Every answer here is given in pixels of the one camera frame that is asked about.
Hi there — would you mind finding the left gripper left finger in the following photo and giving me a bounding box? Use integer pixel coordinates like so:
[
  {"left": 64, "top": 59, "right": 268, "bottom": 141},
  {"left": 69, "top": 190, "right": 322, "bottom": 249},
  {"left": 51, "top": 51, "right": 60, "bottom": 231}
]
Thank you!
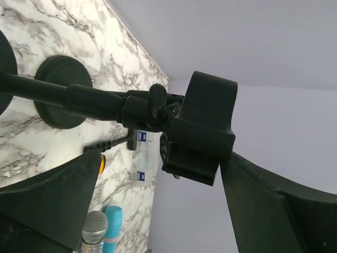
[{"left": 1, "top": 151, "right": 102, "bottom": 252}]

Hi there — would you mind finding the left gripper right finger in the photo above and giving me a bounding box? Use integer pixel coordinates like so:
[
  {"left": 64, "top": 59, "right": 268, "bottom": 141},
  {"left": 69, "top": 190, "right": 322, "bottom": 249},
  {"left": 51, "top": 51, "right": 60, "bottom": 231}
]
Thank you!
[{"left": 220, "top": 153, "right": 336, "bottom": 252}]

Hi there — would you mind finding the glitter silver-head microphone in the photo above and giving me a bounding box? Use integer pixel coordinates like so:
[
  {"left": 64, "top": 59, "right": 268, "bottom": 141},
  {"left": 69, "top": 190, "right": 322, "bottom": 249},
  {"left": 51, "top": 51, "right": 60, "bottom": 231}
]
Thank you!
[{"left": 77, "top": 211, "right": 108, "bottom": 253}]

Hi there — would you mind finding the blue toy microphone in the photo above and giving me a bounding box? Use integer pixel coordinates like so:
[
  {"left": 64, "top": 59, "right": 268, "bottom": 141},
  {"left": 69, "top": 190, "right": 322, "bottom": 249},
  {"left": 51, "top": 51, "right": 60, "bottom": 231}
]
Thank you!
[{"left": 103, "top": 206, "right": 123, "bottom": 253}]

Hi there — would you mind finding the round-base clip stand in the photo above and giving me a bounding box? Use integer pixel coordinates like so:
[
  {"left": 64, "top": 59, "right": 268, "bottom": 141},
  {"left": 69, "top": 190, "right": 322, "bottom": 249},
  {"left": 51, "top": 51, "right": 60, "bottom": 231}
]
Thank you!
[{"left": 1, "top": 35, "right": 237, "bottom": 186}]

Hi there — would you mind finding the round-base shock-mount stand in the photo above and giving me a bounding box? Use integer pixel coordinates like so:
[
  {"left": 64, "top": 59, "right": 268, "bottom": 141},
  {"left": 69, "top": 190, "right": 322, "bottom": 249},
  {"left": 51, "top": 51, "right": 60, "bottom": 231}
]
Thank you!
[{"left": 34, "top": 55, "right": 93, "bottom": 130}]

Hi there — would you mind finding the clear plastic screw box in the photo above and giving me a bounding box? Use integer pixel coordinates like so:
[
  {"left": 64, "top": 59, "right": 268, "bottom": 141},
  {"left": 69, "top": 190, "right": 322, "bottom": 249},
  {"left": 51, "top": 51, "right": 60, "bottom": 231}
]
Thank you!
[{"left": 131, "top": 130, "right": 161, "bottom": 187}]

